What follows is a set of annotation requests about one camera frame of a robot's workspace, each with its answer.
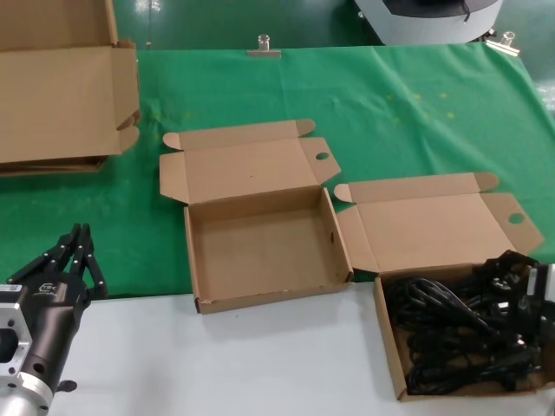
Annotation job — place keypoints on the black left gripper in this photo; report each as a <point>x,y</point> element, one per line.
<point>52,329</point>

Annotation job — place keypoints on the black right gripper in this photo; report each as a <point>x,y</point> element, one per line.
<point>548,329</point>

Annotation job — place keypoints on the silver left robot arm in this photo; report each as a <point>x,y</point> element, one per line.
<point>21,398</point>

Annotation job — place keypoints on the open brown cardboard box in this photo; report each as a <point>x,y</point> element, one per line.
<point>260,251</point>
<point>433,225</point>

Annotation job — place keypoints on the large open cardboard box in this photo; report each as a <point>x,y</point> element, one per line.
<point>56,99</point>

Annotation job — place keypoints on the green table cloth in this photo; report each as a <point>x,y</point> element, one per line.
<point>390,130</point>

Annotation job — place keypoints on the silver binder clip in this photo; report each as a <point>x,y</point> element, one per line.
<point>264,53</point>
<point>505,45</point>

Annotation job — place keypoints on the white wheeled robot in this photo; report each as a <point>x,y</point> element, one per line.
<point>433,26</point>

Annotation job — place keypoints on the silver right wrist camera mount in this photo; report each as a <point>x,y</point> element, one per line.
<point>542,284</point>

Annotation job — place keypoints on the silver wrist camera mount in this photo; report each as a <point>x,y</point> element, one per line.
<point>542,284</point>
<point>13,316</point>

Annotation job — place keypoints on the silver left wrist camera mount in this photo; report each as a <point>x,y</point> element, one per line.
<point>13,316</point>

